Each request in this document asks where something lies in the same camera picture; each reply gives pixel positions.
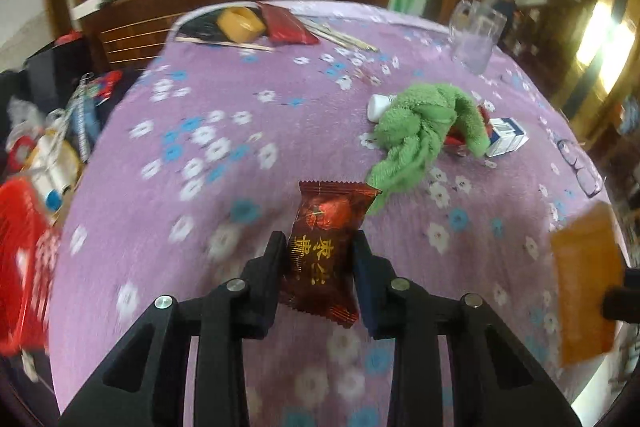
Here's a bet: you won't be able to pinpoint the red plastic basket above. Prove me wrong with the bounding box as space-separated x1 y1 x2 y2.
0 179 63 355

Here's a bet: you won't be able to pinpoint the red printed packet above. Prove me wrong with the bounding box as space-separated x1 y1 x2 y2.
87 71 124 104

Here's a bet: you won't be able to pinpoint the blue cloth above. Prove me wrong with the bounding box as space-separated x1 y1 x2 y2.
69 99 103 158

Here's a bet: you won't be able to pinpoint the orange packet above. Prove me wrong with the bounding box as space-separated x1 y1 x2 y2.
550 202 627 368

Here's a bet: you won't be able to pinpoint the white thread spool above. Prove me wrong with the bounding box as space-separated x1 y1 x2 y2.
30 129 81 202

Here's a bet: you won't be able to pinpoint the black paper bag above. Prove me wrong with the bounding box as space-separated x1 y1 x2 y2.
22 43 98 108

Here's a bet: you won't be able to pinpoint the eyeglasses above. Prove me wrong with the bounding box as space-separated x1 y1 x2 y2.
556 138 604 198

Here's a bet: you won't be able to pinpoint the wooden cabinet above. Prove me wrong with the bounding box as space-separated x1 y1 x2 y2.
70 0 396 72

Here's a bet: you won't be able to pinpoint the dark red candy packet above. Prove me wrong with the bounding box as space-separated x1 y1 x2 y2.
277 179 383 330

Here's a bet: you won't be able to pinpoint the red foil wrapper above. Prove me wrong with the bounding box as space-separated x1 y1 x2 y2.
444 104 493 158

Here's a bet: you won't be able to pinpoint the purple floral tablecloth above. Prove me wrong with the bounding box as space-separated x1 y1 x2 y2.
50 0 626 427

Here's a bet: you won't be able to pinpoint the golden pillar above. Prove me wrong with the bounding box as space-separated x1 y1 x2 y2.
560 0 636 138

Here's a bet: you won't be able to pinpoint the white flat box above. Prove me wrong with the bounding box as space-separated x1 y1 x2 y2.
70 0 109 22

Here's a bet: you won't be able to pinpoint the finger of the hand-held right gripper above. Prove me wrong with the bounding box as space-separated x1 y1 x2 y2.
601 267 640 324

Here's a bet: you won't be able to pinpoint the yellow tape roll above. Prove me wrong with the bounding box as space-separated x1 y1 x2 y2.
216 6 267 44

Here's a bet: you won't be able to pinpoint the pale wooden sticks bundle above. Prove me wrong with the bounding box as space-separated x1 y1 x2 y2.
300 18 382 54

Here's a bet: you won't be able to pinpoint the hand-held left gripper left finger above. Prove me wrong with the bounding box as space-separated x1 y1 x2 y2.
60 231 289 427

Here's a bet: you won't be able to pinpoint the clear plastic bag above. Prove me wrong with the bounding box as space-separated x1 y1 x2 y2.
7 99 47 142

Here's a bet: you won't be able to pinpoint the green towel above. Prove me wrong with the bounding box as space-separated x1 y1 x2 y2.
365 82 493 214

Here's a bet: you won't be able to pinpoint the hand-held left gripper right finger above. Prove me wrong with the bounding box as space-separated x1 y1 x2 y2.
352 229 583 427

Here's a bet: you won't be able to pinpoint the white blue medicine box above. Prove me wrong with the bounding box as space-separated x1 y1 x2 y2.
484 117 530 158

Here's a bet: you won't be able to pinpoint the dark red flat packet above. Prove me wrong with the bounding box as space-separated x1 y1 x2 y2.
257 2 321 46

